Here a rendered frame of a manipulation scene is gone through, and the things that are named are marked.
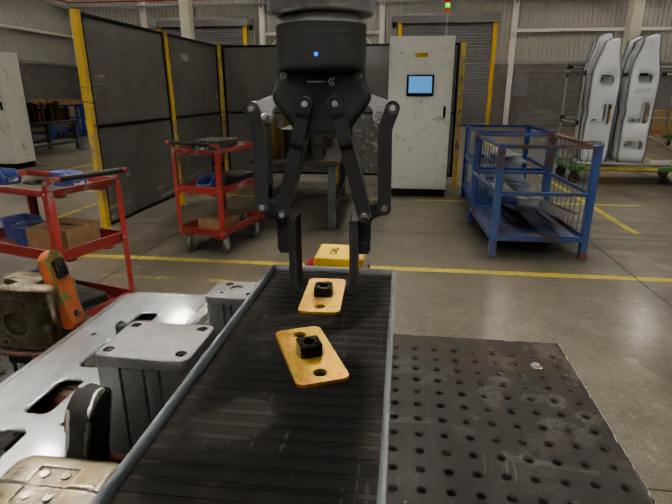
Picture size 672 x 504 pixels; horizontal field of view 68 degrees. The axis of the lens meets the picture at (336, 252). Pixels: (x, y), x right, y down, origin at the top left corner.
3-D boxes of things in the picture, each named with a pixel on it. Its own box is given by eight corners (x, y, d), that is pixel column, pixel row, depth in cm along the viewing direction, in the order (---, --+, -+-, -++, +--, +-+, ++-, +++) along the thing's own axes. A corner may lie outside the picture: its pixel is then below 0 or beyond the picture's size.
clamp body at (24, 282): (48, 440, 98) (12, 266, 87) (119, 447, 96) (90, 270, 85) (8, 480, 88) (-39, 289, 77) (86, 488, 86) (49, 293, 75)
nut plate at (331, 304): (310, 280, 53) (310, 269, 53) (346, 281, 53) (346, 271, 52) (297, 314, 45) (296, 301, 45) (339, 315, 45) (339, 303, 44)
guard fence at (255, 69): (221, 182, 782) (211, 43, 721) (224, 180, 795) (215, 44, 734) (459, 187, 738) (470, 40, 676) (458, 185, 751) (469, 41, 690)
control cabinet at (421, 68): (384, 196, 678) (391, -5, 603) (386, 188, 729) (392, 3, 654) (445, 197, 668) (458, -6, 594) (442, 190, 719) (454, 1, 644)
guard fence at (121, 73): (223, 181, 790) (213, 44, 729) (231, 181, 788) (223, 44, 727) (97, 243, 465) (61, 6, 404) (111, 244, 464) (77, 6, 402)
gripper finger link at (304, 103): (315, 99, 41) (299, 94, 41) (284, 224, 45) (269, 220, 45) (321, 98, 45) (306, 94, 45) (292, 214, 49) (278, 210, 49)
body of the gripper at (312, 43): (373, 26, 45) (371, 133, 47) (279, 28, 45) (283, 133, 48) (371, 14, 38) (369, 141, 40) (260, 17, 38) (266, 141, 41)
